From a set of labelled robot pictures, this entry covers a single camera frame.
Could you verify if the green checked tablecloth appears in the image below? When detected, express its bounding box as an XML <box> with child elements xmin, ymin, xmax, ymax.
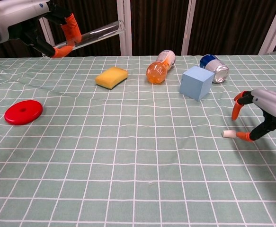
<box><xmin>0</xmin><ymin>51</ymin><xmax>276</xmax><ymax>227</ymax></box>

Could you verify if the light blue foam cube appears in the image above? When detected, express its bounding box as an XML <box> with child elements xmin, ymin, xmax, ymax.
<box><xmin>179</xmin><ymin>66</ymin><xmax>215</xmax><ymax>102</ymax></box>

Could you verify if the yellow sponge with dark base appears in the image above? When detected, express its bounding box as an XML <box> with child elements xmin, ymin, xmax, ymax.
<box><xmin>95</xmin><ymin>67</ymin><xmax>129</xmax><ymax>90</ymax></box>

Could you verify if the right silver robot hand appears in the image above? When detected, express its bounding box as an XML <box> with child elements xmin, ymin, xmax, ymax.
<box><xmin>231</xmin><ymin>89</ymin><xmax>276</xmax><ymax>143</ymax></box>

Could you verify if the dark brown curtain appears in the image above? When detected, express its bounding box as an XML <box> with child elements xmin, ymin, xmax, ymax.
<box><xmin>0</xmin><ymin>0</ymin><xmax>276</xmax><ymax>59</ymax></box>

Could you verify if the orange soda plastic bottle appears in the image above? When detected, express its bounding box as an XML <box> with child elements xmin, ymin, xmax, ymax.
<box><xmin>146</xmin><ymin>49</ymin><xmax>177</xmax><ymax>85</ymax></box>

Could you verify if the white frame post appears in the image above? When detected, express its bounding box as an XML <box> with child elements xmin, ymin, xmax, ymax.
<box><xmin>38</xmin><ymin>17</ymin><xmax>59</xmax><ymax>57</ymax></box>
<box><xmin>258</xmin><ymin>0</ymin><xmax>276</xmax><ymax>55</ymax></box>
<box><xmin>116</xmin><ymin>0</ymin><xmax>133</xmax><ymax>56</ymax></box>
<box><xmin>181</xmin><ymin>0</ymin><xmax>196</xmax><ymax>56</ymax></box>

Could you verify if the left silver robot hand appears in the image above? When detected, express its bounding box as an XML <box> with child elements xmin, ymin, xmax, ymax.
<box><xmin>0</xmin><ymin>0</ymin><xmax>82</xmax><ymax>59</ymax></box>

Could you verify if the clear glass test tube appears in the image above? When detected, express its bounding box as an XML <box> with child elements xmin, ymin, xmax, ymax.
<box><xmin>42</xmin><ymin>20</ymin><xmax>125</xmax><ymax>57</ymax></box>

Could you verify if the red plastic disc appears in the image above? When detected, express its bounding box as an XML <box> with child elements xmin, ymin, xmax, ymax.
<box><xmin>4</xmin><ymin>100</ymin><xmax>44</xmax><ymax>125</ymax></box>

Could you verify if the blue and silver can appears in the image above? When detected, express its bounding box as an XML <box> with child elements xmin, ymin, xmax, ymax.
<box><xmin>199</xmin><ymin>54</ymin><xmax>230</xmax><ymax>84</ymax></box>

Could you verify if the white conical rubber stopper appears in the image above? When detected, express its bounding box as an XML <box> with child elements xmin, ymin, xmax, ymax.
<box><xmin>222</xmin><ymin>129</ymin><xmax>237</xmax><ymax>139</ymax></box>

